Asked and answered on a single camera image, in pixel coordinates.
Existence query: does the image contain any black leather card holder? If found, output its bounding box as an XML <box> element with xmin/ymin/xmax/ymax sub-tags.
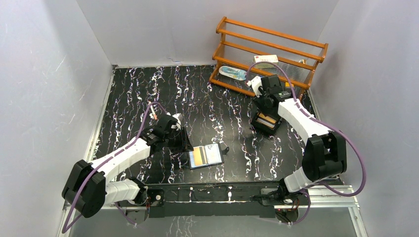
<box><xmin>186</xmin><ymin>143</ymin><xmax>230</xmax><ymax>170</ymax></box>

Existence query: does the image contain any grey credit card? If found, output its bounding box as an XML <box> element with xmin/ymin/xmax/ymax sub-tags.
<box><xmin>204</xmin><ymin>144</ymin><xmax>222</xmax><ymax>165</ymax></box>

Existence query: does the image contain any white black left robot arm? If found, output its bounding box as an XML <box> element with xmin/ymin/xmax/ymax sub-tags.
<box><xmin>62</xmin><ymin>114</ymin><xmax>193</xmax><ymax>218</ymax></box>

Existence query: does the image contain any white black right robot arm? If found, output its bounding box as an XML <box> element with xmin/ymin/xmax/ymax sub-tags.
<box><xmin>248</xmin><ymin>76</ymin><xmax>347</xmax><ymax>204</ymax></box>

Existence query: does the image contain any black tray with cards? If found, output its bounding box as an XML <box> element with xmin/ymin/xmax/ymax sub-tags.
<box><xmin>251</xmin><ymin>109</ymin><xmax>282</xmax><ymax>136</ymax></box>

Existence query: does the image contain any small pen on table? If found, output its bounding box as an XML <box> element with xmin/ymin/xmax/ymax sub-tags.
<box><xmin>150</xmin><ymin>105</ymin><xmax>158</xmax><ymax>120</ymax></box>

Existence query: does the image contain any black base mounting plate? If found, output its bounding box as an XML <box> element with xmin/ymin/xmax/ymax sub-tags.
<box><xmin>116</xmin><ymin>181</ymin><xmax>310</xmax><ymax>219</ymax></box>

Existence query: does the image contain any white blue packaged item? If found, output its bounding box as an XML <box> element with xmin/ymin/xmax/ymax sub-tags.
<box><xmin>218</xmin><ymin>66</ymin><xmax>247</xmax><ymax>81</ymax></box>

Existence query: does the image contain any orange wooden shelf rack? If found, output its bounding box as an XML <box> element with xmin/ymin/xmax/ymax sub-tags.
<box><xmin>209</xmin><ymin>16</ymin><xmax>329</xmax><ymax>99</ymax></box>

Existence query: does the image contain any white cardboard box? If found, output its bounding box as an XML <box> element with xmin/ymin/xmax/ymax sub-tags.
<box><xmin>253</xmin><ymin>55</ymin><xmax>279</xmax><ymax>69</ymax></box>

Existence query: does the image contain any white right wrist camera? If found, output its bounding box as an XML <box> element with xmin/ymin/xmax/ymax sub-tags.
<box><xmin>246</xmin><ymin>76</ymin><xmax>262</xmax><ymax>97</ymax></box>

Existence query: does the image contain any aluminium frame rail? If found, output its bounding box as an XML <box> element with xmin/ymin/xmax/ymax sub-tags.
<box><xmin>76</xmin><ymin>182</ymin><xmax>359</xmax><ymax>217</ymax></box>

